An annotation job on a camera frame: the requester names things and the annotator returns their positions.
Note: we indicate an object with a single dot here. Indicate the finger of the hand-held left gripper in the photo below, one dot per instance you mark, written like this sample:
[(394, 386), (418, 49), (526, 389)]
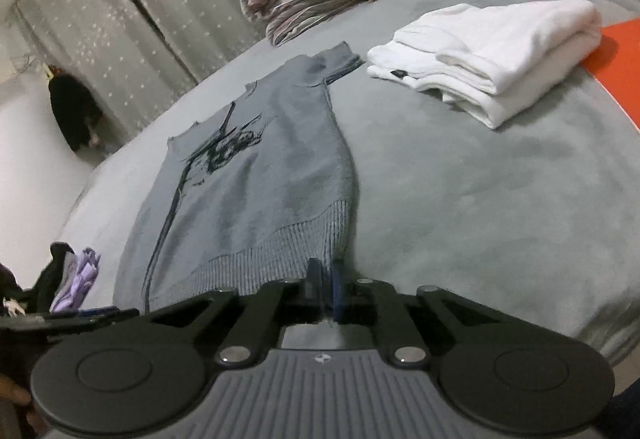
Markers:
[(90, 316)]

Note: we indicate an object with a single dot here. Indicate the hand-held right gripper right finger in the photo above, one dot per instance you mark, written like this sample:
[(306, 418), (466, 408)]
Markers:
[(340, 284)]

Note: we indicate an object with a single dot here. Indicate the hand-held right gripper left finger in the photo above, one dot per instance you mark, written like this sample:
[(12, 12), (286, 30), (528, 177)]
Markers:
[(314, 276)]

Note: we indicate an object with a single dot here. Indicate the grey knit sweater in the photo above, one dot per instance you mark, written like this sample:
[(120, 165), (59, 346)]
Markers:
[(250, 199)]

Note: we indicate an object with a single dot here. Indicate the yellow clothes hanger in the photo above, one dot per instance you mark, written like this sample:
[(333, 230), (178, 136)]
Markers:
[(50, 71)]

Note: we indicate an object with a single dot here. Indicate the person's left hand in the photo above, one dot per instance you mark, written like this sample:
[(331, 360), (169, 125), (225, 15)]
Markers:
[(15, 394)]

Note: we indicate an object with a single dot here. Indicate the purple folded cloth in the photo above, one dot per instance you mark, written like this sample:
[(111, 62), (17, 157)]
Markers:
[(80, 279)]

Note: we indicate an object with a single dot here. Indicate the black folded cloth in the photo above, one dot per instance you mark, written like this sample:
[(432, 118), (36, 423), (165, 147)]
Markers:
[(40, 279)]

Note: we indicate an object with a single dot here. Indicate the grey bed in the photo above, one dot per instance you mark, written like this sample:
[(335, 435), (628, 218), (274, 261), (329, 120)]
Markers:
[(475, 199)]

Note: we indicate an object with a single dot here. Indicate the black hanging garment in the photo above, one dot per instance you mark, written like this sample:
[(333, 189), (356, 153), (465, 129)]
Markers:
[(75, 114)]

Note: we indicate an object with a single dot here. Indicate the white folded garment black label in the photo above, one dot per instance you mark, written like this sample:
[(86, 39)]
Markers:
[(525, 104)]

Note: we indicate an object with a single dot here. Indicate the pink grey folded quilt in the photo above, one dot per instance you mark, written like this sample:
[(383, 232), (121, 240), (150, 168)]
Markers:
[(310, 9)]

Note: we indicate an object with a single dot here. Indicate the orange flat packet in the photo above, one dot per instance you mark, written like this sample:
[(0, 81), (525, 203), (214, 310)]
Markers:
[(620, 64)]

